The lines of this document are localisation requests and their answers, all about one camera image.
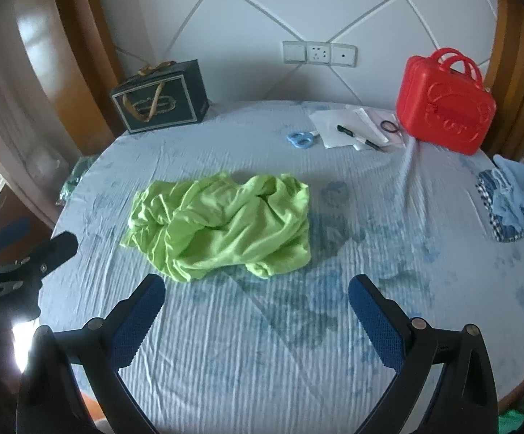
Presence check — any light blue cloth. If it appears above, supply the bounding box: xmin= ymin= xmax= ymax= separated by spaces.
xmin=490 ymin=154 xmax=524 ymax=241

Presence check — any black pen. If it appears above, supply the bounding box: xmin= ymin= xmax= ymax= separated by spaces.
xmin=337 ymin=125 xmax=383 ymax=151

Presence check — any wooden headboard frame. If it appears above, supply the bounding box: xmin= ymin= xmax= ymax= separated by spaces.
xmin=13 ymin=0 xmax=127 ymax=236
xmin=483 ymin=0 xmax=524 ymax=163

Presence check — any blue checkered cloth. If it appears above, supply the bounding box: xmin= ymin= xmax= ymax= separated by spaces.
xmin=476 ymin=169 xmax=524 ymax=242

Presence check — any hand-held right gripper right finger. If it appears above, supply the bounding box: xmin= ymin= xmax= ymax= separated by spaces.
xmin=348 ymin=273 xmax=500 ymax=434

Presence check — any light blue printed bedsheet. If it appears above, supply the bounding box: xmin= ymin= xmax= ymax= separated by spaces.
xmin=38 ymin=99 xmax=524 ymax=434

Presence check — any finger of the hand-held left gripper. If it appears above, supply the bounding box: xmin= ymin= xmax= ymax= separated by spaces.
xmin=13 ymin=231 xmax=79 ymax=278
xmin=0 ymin=218 xmax=32 ymax=260

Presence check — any white wall switch plate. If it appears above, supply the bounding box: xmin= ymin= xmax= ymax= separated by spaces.
xmin=282 ymin=41 xmax=308 ymax=64

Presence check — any red plastic carry case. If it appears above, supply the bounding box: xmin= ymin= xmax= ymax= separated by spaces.
xmin=396 ymin=46 xmax=498 ymax=155

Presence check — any white paper sheet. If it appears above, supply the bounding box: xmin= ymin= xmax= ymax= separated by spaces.
xmin=347 ymin=105 xmax=408 ymax=151
xmin=309 ymin=108 xmax=380 ymax=149

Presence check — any lime green shirt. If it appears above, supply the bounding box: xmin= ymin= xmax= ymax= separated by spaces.
xmin=119 ymin=172 xmax=312 ymax=283

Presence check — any blue clothespin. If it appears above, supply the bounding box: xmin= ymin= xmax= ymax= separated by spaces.
xmin=286 ymin=131 xmax=319 ymax=150

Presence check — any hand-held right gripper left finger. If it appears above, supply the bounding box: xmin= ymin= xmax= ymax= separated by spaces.
xmin=15 ymin=273 xmax=167 ymax=434

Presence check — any white strap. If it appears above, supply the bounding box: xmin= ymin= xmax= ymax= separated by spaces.
xmin=395 ymin=138 xmax=423 ymax=204

